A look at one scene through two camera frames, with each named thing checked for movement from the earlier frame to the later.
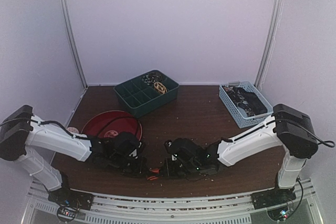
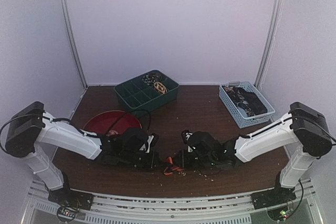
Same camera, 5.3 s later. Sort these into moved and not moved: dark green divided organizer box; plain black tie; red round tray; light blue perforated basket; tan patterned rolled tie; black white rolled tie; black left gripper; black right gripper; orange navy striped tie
Moved: orange navy striped tie; black right gripper; black left gripper
Not moved: red round tray; dark green divided organizer box; light blue perforated basket; tan patterned rolled tie; plain black tie; black white rolled tie
